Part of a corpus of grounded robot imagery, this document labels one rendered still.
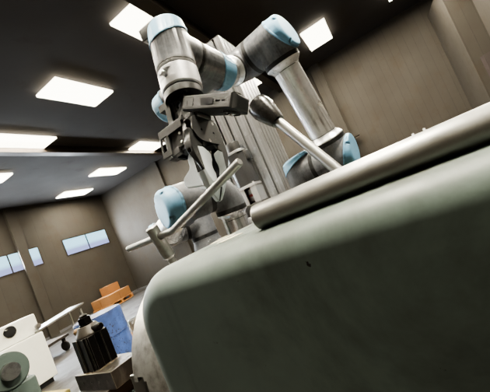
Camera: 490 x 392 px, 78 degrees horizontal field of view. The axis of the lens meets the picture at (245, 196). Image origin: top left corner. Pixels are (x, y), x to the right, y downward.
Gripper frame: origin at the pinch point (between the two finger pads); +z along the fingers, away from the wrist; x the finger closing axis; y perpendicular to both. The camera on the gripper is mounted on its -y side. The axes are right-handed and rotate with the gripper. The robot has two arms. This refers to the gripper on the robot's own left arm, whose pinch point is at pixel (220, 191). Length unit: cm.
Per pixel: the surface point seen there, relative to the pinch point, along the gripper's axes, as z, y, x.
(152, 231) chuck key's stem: 2.3, 13.0, 4.3
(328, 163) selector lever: 4.9, -19.9, 6.5
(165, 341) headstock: 17.6, -1.3, 17.2
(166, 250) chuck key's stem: 6.0, 12.9, 2.4
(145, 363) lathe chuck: 21.7, 14.8, 9.1
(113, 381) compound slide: 31, 61, -11
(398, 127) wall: -252, 17, -924
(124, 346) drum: 55, 339, -185
